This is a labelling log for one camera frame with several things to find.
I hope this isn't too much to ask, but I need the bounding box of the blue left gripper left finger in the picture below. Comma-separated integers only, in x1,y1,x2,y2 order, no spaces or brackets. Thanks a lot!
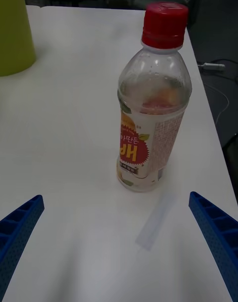
0,194,45,298

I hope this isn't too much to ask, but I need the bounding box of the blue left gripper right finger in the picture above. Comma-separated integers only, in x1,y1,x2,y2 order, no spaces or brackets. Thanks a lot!
188,191,238,302

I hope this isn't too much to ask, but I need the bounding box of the clear bottle with red cap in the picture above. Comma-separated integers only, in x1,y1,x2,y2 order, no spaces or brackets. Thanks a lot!
115,1,193,193

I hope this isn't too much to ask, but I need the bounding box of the yellow-green plastic bin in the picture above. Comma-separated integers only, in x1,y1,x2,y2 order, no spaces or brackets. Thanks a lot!
0,0,37,77

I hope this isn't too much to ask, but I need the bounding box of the thin white cable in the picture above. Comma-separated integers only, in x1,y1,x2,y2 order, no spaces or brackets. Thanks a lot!
204,82,230,125

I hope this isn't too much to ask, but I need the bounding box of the grey cable plug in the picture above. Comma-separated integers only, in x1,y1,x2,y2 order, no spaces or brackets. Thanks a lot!
197,62,226,72

